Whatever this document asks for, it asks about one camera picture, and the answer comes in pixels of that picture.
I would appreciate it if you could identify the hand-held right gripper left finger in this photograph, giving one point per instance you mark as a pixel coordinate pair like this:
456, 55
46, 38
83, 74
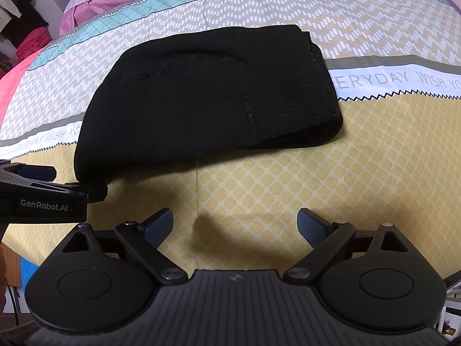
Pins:
158, 227

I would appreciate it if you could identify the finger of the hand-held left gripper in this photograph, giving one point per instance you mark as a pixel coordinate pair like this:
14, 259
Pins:
39, 172
94, 191

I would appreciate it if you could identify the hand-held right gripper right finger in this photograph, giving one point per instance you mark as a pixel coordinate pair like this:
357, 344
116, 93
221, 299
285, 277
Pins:
314, 227

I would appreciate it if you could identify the black pants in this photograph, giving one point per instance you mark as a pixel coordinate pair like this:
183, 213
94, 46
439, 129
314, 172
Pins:
201, 93

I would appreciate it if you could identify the printed patterned blanket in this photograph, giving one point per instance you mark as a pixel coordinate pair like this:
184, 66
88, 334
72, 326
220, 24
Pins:
288, 173

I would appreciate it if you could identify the wooden cabinet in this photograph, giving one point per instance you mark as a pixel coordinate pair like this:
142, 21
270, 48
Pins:
9, 263

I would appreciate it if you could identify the blue box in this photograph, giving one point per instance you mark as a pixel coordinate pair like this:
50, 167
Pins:
29, 275

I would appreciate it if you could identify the hot pink bed sheet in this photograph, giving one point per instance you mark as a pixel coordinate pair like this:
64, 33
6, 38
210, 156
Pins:
14, 83

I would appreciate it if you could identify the pile of red clothes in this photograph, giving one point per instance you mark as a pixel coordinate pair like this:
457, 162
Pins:
34, 41

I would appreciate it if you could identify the white rack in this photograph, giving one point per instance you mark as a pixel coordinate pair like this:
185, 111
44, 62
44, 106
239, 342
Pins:
450, 313

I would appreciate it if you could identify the hanging dark clothes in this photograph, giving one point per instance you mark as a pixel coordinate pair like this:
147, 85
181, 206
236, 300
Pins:
19, 10

